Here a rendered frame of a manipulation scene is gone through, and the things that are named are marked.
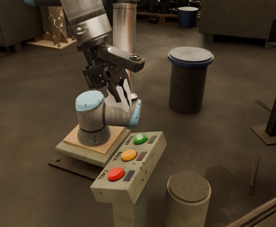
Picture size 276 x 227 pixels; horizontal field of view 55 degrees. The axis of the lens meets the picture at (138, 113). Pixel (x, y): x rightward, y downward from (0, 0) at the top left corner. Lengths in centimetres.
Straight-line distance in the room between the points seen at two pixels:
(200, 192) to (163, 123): 119
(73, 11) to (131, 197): 44
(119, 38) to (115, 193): 84
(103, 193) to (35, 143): 121
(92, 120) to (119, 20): 51
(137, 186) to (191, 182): 19
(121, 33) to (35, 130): 99
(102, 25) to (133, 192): 39
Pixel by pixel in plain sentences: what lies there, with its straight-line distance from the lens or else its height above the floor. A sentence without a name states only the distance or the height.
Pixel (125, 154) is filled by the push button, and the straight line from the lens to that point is 70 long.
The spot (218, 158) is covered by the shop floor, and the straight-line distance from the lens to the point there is 166.
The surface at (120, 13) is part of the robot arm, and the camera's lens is 129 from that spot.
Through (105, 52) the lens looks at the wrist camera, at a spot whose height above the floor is 86.
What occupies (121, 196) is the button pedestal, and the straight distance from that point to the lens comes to 63.
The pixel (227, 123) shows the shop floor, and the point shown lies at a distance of 199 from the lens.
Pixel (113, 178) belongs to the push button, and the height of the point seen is 61.
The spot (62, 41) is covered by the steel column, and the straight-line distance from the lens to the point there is 359.
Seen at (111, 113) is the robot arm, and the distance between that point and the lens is 135.
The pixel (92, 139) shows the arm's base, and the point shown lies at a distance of 147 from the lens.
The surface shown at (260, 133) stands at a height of 1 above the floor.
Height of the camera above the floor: 107
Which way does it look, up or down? 33 degrees down
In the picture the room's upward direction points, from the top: straight up
